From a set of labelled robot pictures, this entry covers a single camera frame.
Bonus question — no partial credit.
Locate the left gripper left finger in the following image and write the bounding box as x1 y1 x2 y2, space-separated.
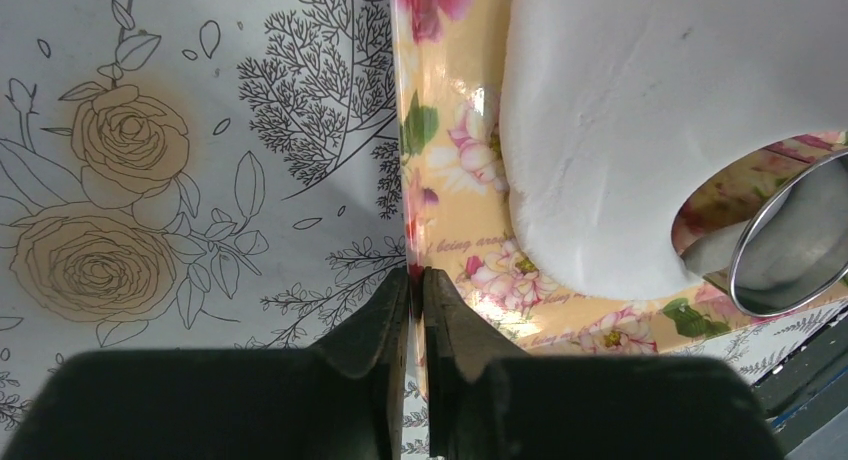
3 268 408 459

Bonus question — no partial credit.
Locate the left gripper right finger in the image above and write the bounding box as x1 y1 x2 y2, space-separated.
422 268 783 459

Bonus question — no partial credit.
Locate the floral cutting board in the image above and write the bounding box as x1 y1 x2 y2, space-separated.
391 0 847 383

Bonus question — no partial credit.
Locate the white dough ball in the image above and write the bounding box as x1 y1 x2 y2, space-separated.
499 0 847 300

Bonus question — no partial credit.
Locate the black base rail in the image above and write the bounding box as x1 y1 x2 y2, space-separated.
753 319 847 450

